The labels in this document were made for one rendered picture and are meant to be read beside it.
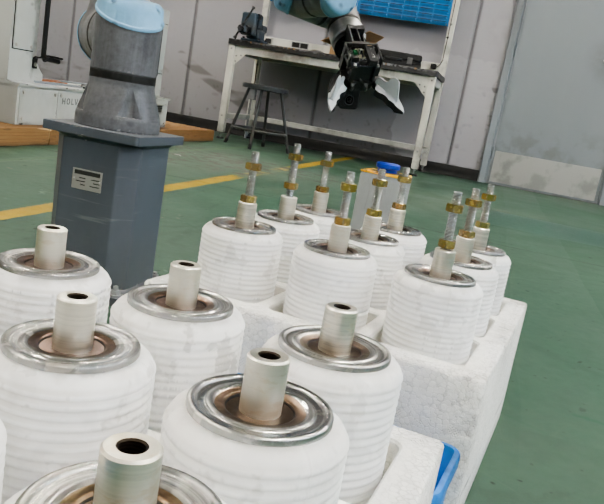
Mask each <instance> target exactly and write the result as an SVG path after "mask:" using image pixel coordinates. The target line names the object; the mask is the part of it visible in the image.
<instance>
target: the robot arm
mask: <svg viewBox="0 0 604 504"><path fill-rule="evenodd" d="M356 3H357V0H274V5H275V7H276V8H277V9H278V10H281V11H283V12H285V13H286V14H287V15H288V14H290V15H292V16H295V17H297V18H300V19H302V20H305V21H307V22H310V23H312V24H315V25H317V26H320V27H323V28H325V29H327V32H328V35H329V39H330V42H331V46H332V49H333V51H334V52H335V55H336V56H337V57H338V58H339V59H340V61H339V65H338V67H339V68H340V70H339V71H338V72H337V73H336V75H333V76H332V77H331V79H330V82H329V86H328V99H327V103H328V108H329V111H330V112H334V111H335V108H336V106H338V107H339V108H341V109H356V108H357V107H358V101H359V94H360V91H364V92H366V91H367V90H369V89H371V87H372V88H373V89H374V93H373V95H374V96H375V97H376V98H377V99H380V100H382V101H383V102H384V103H385V104H386V106H388V107H390V108H391V109H392V110H393V112H394V113H399V114H403V113H404V109H403V106H402V104H401V102H400V100H399V90H400V82H399V80H398V79H397V78H395V77H393V78H391V79H390V80H389V81H386V80H384V79H383V78H381V77H379V76H378V75H379V72H380V69H381V66H382V63H383V57H382V54H381V51H380V48H379V46H378V43H370V42H367V41H366V34H365V33H364V31H365V27H364V25H362V23H361V20H360V17H359V14H358V11H357V6H356ZM163 20H164V10H163V8H162V7H161V6H160V5H159V4H156V3H153V2H150V0H90V2H89V5H88V8H87V10H86V11H85V12H84V13H83V14H82V15H81V17H80V19H79V21H78V25H77V39H78V43H79V46H80V48H81V49H82V51H83V52H84V54H85V55H86V56H87V57H88V58H89V59H90V60H91V62H90V72H89V80H88V83H87V85H86V87H85V89H84V92H83V94H82V96H81V98H80V100H79V103H78V105H77V107H76V109H75V115H74V122H75V123H77V124H81V125H84V126H89V127H94V128H99V129H104V130H110V131H116V132H123V133H131V134H140V135H159V133H160V118H159V112H158V107H157V101H156V96H155V86H156V78H157V70H158V62H159V54H160V46H161V38H162V30H163V28H164V21H163ZM367 45H372V46H367ZM374 47H375V48H374ZM378 52H379V55H380V60H379V61H378V58H377V53H378Z"/></svg>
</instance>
